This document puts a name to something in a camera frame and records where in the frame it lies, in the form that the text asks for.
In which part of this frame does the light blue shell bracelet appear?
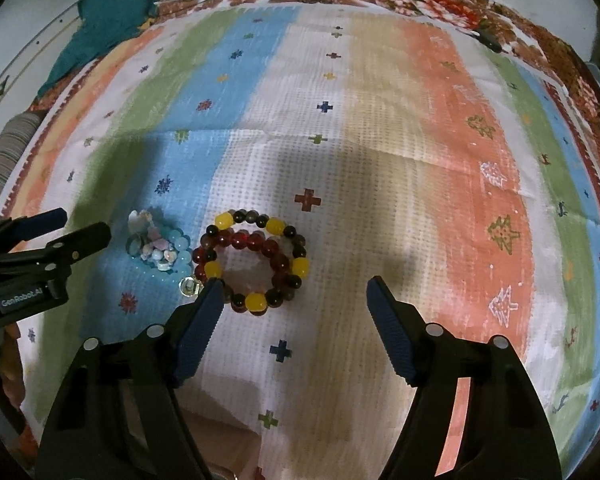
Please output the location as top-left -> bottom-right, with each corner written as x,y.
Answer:
126,210 -> 196,273

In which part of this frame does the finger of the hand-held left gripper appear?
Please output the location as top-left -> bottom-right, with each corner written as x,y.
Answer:
0,207 -> 68,257
0,221 -> 112,287

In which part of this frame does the teal cloth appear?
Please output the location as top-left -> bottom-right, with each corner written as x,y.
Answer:
37,0 -> 163,101

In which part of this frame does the red bead bracelet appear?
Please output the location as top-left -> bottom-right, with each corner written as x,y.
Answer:
192,230 -> 295,292

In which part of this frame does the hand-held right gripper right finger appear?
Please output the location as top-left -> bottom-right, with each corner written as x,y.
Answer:
366,275 -> 563,480

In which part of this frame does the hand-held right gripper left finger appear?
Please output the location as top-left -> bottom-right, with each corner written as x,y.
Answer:
37,279 -> 226,480

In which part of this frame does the white printed sheet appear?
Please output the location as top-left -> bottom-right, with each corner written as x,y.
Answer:
0,0 -> 181,176

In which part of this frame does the striped patterned mat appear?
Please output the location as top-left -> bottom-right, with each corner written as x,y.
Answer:
0,2 -> 600,480

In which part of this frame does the person's left hand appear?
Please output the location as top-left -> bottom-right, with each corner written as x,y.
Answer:
0,322 -> 29,408

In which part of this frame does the yellow and dark bead bracelet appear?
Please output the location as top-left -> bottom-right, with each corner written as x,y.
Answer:
202,208 -> 313,317

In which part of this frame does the small dark object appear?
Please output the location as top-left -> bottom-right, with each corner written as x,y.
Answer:
477,30 -> 504,54

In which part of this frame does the grey striped cushion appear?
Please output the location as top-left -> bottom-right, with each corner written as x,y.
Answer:
0,112 -> 43,231

